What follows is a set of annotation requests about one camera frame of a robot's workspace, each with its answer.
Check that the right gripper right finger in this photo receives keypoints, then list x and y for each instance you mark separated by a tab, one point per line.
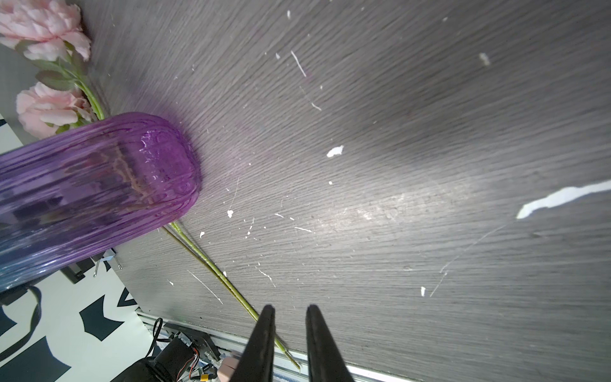
325	362

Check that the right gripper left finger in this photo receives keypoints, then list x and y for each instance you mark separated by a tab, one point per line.
256	362

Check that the blue purple glass vase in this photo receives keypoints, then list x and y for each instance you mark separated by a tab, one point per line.
77	194

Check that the blue binder clip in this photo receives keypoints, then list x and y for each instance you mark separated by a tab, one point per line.
105	258

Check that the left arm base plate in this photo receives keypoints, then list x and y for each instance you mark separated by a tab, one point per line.
176	356

